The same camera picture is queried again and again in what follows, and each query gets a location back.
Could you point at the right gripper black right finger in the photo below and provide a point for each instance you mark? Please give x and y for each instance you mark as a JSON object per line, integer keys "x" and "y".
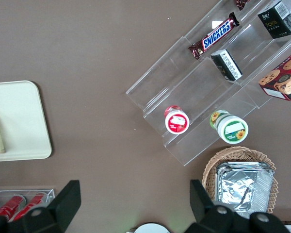
{"x": 201, "y": 204}

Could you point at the green lid sunflower jar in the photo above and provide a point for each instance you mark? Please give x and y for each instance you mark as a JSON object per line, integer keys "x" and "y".
{"x": 232, "y": 128}

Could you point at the clear acrylic bottle rack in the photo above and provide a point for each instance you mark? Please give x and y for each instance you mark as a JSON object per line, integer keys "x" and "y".
{"x": 51, "y": 194}

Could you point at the Snickers chocolate bar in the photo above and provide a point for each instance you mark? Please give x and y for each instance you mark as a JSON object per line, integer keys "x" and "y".
{"x": 215, "y": 36}
{"x": 242, "y": 3}

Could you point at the clear acrylic stepped shelf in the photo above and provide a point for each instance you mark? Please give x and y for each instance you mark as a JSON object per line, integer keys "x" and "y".
{"x": 184, "y": 97}

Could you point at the beige plastic tray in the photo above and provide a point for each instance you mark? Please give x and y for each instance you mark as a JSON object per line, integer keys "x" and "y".
{"x": 24, "y": 121}

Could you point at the small black box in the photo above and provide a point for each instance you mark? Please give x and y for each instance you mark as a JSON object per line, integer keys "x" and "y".
{"x": 226, "y": 65}
{"x": 277, "y": 20}

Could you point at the aluminium foil tray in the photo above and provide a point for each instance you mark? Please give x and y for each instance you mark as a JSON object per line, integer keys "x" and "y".
{"x": 240, "y": 187}

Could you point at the red lid strawberry jar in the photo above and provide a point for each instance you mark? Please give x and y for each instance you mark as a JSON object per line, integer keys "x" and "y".
{"x": 177, "y": 122}

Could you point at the red chocolate cookie box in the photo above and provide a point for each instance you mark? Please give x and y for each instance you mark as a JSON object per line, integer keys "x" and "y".
{"x": 283, "y": 77}

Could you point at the light tan wicker basket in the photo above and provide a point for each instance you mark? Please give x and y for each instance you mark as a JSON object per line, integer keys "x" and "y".
{"x": 211, "y": 167}

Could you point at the red cola bottle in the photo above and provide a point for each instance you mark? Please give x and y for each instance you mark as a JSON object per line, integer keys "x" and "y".
{"x": 31, "y": 206}
{"x": 9, "y": 207}

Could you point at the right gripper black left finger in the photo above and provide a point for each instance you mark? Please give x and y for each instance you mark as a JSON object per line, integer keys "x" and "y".
{"x": 63, "y": 206}

